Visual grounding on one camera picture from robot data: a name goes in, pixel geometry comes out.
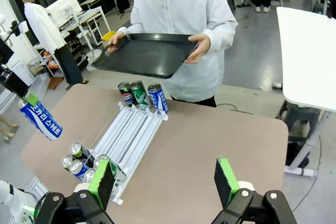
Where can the large white table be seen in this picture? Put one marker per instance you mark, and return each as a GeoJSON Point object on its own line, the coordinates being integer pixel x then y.
{"type": "Point", "coordinates": [307, 58]}

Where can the person's left forearm white sleeve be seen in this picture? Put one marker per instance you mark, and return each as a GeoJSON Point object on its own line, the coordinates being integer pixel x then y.
{"type": "Point", "coordinates": [223, 32]}

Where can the person's right forearm white sleeve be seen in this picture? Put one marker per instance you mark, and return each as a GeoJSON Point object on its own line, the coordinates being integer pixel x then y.
{"type": "Point", "coordinates": [131, 28]}

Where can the black plastic tray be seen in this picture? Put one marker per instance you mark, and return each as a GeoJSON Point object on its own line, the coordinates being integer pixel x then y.
{"type": "Point", "coordinates": [147, 56]}

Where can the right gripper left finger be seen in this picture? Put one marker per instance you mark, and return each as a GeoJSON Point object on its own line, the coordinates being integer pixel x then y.
{"type": "Point", "coordinates": [101, 184]}

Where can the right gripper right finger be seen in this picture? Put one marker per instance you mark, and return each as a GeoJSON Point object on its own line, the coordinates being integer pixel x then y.
{"type": "Point", "coordinates": [225, 182]}

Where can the person in white hoodie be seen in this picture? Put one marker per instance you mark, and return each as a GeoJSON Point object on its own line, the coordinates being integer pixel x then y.
{"type": "Point", "coordinates": [181, 6]}

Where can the mannequin in white coat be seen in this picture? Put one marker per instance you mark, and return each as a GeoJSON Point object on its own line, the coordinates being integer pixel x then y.
{"type": "Point", "coordinates": [44, 30]}

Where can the blue Pocari Sweat can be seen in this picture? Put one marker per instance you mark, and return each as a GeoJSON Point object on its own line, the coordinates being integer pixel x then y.
{"type": "Point", "coordinates": [158, 99]}
{"type": "Point", "coordinates": [78, 170]}
{"type": "Point", "coordinates": [42, 121]}

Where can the grey plastic stool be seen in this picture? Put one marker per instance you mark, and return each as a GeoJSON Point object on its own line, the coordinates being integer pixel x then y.
{"type": "Point", "coordinates": [299, 119]}

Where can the person's right hand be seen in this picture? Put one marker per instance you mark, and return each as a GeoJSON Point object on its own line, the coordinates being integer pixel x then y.
{"type": "Point", "coordinates": [115, 39]}

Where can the person's left hand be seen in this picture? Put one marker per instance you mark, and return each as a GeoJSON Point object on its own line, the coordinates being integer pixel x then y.
{"type": "Point", "coordinates": [203, 48]}

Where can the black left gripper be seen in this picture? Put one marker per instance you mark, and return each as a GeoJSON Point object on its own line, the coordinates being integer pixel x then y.
{"type": "Point", "coordinates": [15, 85]}

